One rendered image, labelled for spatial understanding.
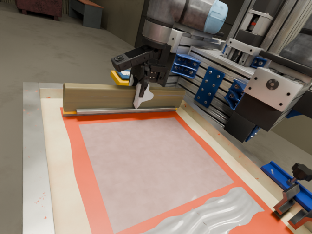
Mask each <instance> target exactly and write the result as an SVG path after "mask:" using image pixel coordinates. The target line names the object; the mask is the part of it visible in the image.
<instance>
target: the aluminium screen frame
mask: <svg viewBox="0 0 312 234"><path fill-rule="evenodd" d="M41 98H63V84H60V83H37V82H23V166H22V234H56V233H55V224H54V216H53V208H52V196H51V187H50V179H49V171H48V162H47V154H46V143H45V134H44V126H43V118H42V109H41V100H40V99H41ZM180 107H181V108H183V109H184V110H185V111H186V112H187V113H188V114H189V115H190V116H191V117H192V118H193V119H194V120H195V121H196V122H197V123H198V124H199V125H200V126H201V127H202V128H203V129H204V130H205V131H206V132H207V133H208V134H209V135H210V136H211V137H212V138H213V139H214V140H215V141H216V142H217V143H218V144H220V145H221V146H222V147H223V148H224V149H225V150H226V151H227V152H228V153H229V154H230V155H231V156H232V157H233V158H234V159H235V160H236V161H237V162H238V163H239V164H240V165H241V166H242V167H243V168H245V169H246V170H247V171H248V172H249V173H250V174H251V175H252V176H253V177H254V178H255V179H256V180H257V181H258V182H259V183H260V184H261V185H262V186H263V187H264V188H265V189H266V190H267V191H268V192H269V193H271V194H272V195H273V196H274V197H275V198H276V199H277V200H278V201H280V200H282V199H283V194H282V192H283V191H284V189H283V188H282V187H281V186H280V185H278V184H277V183H276V182H275V181H274V180H273V179H272V178H271V177H270V176H268V175H267V174H266V173H265V172H264V171H263V170H262V169H261V167H262V166H264V163H263V162H261V161H260V160H259V159H258V158H257V157H256V156H254V155H253V154H252V153H251V152H250V151H249V150H247V149H246V148H245V147H244V146H243V145H242V144H240V143H239V142H238V141H237V140H236V139H235V138H233V137H232V136H231V135H230V134H229V133H228V132H226V131H225V130H224V129H223V128H222V127H221V126H220V125H219V124H218V123H216V122H215V121H214V120H213V119H212V118H211V117H209V116H208V115H207V114H206V113H205V112H204V111H202V110H201V109H200V108H199V107H198V106H197V105H195V104H194V103H193V102H192V101H191V100H190V99H188V98H187V97H186V96H184V98H183V100H182V103H181V105H180ZM292 200H293V201H294V202H295V204H294V205H293V206H291V207H290V208H289V209H288V211H289V212H290V213H291V214H292V215H293V216H294V215H296V214H297V213H298V212H299V211H300V210H301V209H303V210H304V211H305V212H306V213H308V211H307V210H306V209H305V208H304V207H303V206H302V205H300V204H299V203H298V202H297V201H296V200H295V199H294V198H292ZM303 225H304V226H305V227H306V228H307V229H308V230H309V231H310V232H311V233H312V222H311V221H307V222H306V223H305V224H303Z"/></svg>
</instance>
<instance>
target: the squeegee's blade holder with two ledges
mask: <svg viewBox="0 0 312 234"><path fill-rule="evenodd" d="M175 109H176V107H174V106H158V107H138V108H137V109H135V107H123V108H89V109H76V114H96V113H118V112H140V111H171V110H175Z"/></svg>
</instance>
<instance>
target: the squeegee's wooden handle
mask: <svg viewBox="0 0 312 234"><path fill-rule="evenodd" d="M136 87H137V86H127V85H106V84H75V83H64V84H63V109H64V112H74V111H76V109H89V108H123V107H134V104H133V102H134V100H135V95H136ZM149 91H150V92H151V93H153V95H154V96H153V98H152V99H151V100H148V101H144V102H141V104H140V106H139V107H158V106H174V107H176V108H179V107H180V105H181V103H182V100H183V98H184V95H185V93H186V91H185V90H184V89H183V88H170V87H149Z"/></svg>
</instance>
